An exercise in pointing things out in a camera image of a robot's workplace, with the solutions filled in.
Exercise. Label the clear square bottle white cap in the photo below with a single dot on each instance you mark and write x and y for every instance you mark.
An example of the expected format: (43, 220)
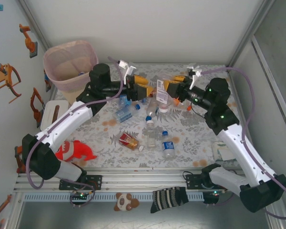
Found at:
(149, 136)

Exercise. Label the small circuit board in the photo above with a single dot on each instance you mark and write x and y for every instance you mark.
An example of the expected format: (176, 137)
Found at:
(215, 192)
(81, 195)

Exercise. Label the red yellow label tea bottle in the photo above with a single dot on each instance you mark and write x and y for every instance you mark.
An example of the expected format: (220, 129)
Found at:
(128, 140)

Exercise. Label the clear bottle blue white label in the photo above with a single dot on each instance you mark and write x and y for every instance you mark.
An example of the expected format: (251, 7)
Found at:
(168, 146)

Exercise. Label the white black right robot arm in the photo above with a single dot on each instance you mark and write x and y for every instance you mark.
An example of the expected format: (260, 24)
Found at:
(243, 152)

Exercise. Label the floral table mat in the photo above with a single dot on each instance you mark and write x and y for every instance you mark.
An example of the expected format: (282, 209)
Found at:
(124, 159)

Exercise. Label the orange clamp wall model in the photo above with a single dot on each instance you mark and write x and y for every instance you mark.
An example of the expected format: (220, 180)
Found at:
(34, 102)

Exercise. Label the black white striped sock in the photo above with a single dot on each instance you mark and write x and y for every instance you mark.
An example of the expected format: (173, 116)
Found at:
(166, 198)

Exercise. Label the orange curved wall model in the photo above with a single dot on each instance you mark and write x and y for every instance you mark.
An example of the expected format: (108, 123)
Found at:
(7, 199)

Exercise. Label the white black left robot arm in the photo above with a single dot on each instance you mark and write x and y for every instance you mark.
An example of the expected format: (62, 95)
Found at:
(66, 119)

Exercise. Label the clear pinkish bottle white cap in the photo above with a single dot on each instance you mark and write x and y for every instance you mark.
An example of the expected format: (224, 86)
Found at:
(162, 93)

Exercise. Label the aluminium frame post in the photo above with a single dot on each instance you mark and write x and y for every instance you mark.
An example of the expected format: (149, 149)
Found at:
(249, 35)
(34, 23)

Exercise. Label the brown white panda plush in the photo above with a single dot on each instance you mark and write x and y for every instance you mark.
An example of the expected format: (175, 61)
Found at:
(124, 202)

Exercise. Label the clear bottle light blue label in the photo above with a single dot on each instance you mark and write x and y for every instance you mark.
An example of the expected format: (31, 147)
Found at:
(126, 102)

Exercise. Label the crumpled paper wrapper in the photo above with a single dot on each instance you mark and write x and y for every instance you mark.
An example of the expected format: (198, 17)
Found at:
(220, 150)

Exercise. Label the copper brown label bottle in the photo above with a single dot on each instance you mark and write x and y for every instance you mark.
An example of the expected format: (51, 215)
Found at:
(152, 92)

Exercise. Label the clear bottle pale blue label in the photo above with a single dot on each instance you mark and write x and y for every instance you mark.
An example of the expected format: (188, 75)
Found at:
(124, 114)

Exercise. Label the pink plastic bin liner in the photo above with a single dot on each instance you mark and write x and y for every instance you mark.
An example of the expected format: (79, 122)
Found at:
(69, 62)

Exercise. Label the orange gripper wall model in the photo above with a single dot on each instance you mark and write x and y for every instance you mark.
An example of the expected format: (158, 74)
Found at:
(7, 81)

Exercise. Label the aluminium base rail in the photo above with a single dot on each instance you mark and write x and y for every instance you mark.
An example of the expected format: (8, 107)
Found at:
(145, 181)

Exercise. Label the red plush monster toy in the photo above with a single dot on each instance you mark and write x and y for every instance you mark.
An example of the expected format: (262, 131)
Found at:
(83, 152)

